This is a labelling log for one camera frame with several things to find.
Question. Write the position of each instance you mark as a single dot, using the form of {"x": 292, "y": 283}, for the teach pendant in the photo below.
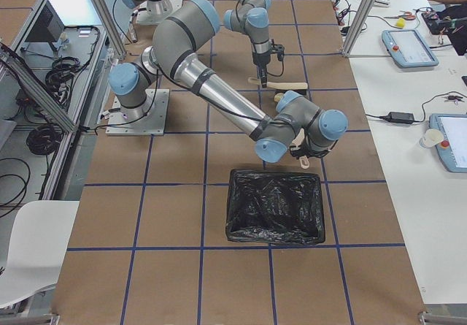
{"x": 452, "y": 149}
{"x": 408, "y": 49}

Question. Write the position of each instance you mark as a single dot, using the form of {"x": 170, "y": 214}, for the near teach pendant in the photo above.
{"x": 452, "y": 149}

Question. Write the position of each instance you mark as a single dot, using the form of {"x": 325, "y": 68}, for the paper cup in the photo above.
{"x": 431, "y": 138}

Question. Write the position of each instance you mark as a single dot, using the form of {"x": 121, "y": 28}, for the white chair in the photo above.
{"x": 37, "y": 246}

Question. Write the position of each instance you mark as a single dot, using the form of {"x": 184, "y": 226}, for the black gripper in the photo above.
{"x": 306, "y": 149}
{"x": 261, "y": 61}

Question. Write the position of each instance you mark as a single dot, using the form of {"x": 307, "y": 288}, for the black power adapter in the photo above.
{"x": 398, "y": 117}

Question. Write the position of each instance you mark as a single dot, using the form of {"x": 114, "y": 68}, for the black lined trash bin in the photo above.
{"x": 281, "y": 208}

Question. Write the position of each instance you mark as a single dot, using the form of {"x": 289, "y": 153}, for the cream hand brush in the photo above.
{"x": 280, "y": 87}

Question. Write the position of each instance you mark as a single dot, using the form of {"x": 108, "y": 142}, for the orange handled scissors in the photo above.
{"x": 404, "y": 16}

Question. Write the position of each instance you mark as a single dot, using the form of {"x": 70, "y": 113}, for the white plastic dustpan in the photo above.
{"x": 293, "y": 110}

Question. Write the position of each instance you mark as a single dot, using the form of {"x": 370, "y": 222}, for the aluminium frame post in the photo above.
{"x": 356, "y": 26}

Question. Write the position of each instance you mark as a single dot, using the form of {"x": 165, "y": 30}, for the far teach pendant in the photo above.
{"x": 408, "y": 49}

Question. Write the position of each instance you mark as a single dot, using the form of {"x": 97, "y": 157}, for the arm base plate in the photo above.
{"x": 153, "y": 12}
{"x": 148, "y": 119}

